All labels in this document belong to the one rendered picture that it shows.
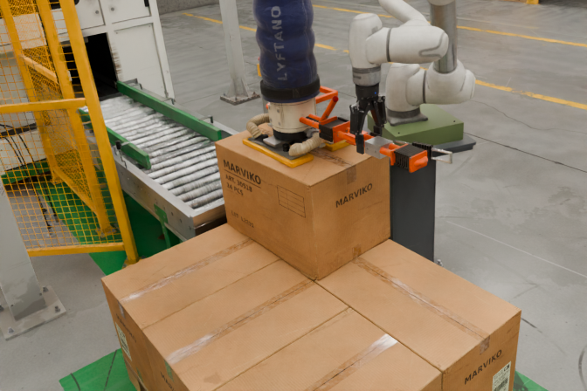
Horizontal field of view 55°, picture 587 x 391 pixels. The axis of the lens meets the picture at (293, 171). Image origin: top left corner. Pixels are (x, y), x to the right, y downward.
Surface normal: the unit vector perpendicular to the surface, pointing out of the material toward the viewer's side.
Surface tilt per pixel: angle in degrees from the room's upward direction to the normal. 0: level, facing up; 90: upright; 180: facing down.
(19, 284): 90
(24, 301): 90
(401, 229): 90
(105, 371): 0
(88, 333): 0
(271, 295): 0
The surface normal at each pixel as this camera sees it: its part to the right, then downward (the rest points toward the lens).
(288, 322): -0.09, -0.90
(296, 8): 0.41, 0.14
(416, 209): 0.26, 0.40
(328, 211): 0.65, 0.29
